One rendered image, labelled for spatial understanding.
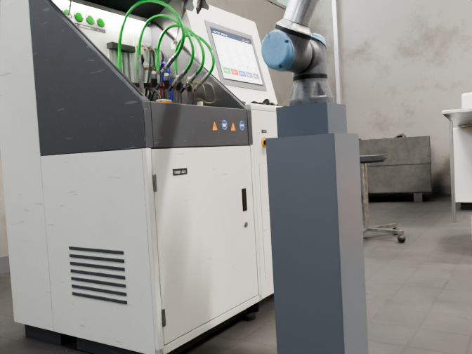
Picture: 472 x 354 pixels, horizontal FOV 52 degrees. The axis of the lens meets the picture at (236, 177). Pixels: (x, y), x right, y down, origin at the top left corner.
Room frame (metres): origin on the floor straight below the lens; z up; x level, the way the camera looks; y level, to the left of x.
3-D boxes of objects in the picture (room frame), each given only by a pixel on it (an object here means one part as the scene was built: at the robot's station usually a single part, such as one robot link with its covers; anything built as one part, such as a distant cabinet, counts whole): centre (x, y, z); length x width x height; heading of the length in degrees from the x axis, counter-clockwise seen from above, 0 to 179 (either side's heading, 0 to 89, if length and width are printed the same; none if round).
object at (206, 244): (1.92, 0.11, 0.44); 0.65 x 0.02 x 0.68; 147
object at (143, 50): (2.41, 0.41, 1.20); 0.13 x 0.03 x 0.31; 147
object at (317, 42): (1.64, -0.26, 1.07); 0.13 x 0.12 x 0.14; 140
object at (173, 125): (1.93, 0.12, 0.87); 0.62 x 0.04 x 0.16; 147
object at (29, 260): (2.61, 0.52, 0.75); 1.40 x 0.28 x 1.50; 147
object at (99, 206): (2.08, 0.35, 0.39); 0.70 x 0.58 x 0.79; 147
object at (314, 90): (1.64, -0.27, 0.95); 0.15 x 0.15 x 0.10
